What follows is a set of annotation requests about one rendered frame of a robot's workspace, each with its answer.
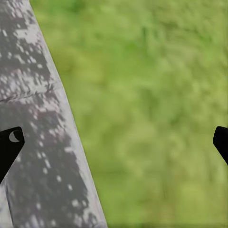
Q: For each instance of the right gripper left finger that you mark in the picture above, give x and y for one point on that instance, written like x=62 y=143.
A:
x=11 y=142

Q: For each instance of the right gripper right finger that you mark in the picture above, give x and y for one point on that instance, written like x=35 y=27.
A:
x=220 y=141

